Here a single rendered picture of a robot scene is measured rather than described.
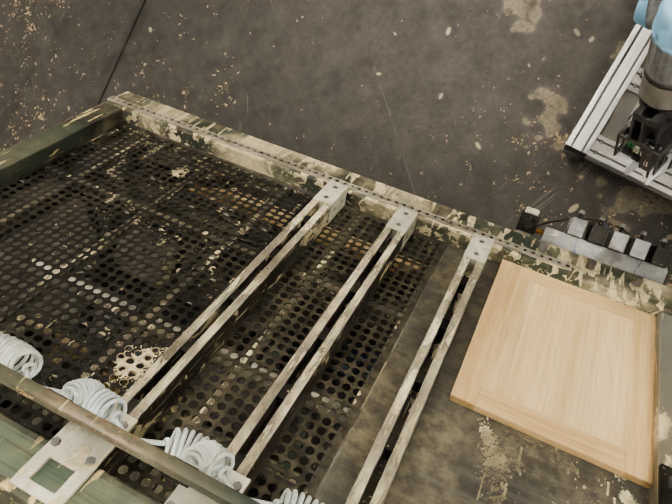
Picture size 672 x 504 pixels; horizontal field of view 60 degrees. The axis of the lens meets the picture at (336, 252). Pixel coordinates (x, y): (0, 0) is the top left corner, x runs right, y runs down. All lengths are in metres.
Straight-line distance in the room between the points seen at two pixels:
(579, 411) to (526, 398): 0.12
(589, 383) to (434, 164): 1.46
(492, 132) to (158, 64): 1.73
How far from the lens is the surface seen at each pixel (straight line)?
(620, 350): 1.68
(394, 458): 1.17
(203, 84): 3.16
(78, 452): 1.13
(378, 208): 1.83
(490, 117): 2.74
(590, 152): 2.50
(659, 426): 1.52
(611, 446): 1.45
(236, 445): 1.15
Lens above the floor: 2.68
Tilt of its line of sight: 74 degrees down
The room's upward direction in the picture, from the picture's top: 94 degrees counter-clockwise
